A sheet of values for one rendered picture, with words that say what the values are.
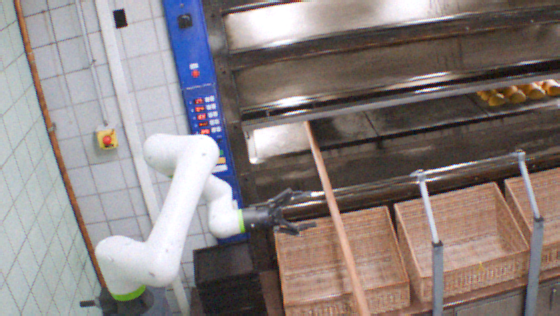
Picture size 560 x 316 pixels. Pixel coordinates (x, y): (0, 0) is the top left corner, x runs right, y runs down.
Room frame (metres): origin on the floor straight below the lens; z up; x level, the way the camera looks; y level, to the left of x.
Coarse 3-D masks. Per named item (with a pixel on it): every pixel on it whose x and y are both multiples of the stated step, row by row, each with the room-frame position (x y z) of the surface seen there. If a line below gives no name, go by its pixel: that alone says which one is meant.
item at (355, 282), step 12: (312, 132) 2.76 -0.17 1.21; (312, 144) 2.63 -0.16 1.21; (324, 168) 2.37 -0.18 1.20; (324, 180) 2.26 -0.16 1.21; (336, 216) 1.96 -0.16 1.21; (336, 228) 1.89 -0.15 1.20; (348, 252) 1.71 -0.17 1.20; (348, 264) 1.65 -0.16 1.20; (360, 288) 1.51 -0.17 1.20; (360, 300) 1.45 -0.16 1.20; (360, 312) 1.40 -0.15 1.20
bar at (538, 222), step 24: (456, 168) 2.22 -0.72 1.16; (312, 192) 2.23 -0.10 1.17; (336, 192) 2.22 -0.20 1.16; (528, 192) 2.11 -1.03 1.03; (432, 216) 2.10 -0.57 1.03; (432, 240) 2.05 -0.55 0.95; (432, 264) 2.02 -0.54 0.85; (432, 288) 2.02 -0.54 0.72; (528, 288) 2.02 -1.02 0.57; (528, 312) 2.00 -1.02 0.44
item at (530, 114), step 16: (512, 112) 2.64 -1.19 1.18; (528, 112) 2.61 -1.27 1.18; (544, 112) 2.60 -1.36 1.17; (432, 128) 2.63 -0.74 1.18; (448, 128) 2.60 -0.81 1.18; (464, 128) 2.59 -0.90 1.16; (480, 128) 2.59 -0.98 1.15; (336, 144) 2.64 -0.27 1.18; (352, 144) 2.61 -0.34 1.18; (368, 144) 2.59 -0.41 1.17; (384, 144) 2.59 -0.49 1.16; (400, 144) 2.60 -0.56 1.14; (256, 160) 2.63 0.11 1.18; (272, 160) 2.60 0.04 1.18; (288, 160) 2.59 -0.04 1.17; (304, 160) 2.59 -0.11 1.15
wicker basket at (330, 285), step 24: (360, 216) 2.55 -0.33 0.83; (384, 216) 2.55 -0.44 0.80; (288, 240) 2.55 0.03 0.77; (312, 240) 2.54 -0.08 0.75; (336, 240) 2.53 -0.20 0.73; (360, 240) 2.52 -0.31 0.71; (384, 240) 2.52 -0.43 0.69; (288, 264) 2.51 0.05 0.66; (336, 264) 2.50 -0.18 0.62; (360, 264) 2.49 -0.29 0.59; (384, 264) 2.45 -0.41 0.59; (288, 288) 2.41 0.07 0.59; (312, 288) 2.37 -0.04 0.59; (336, 288) 2.34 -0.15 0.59; (384, 288) 2.10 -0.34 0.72; (408, 288) 2.09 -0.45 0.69; (288, 312) 2.11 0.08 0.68; (312, 312) 2.10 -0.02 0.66; (384, 312) 2.09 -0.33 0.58
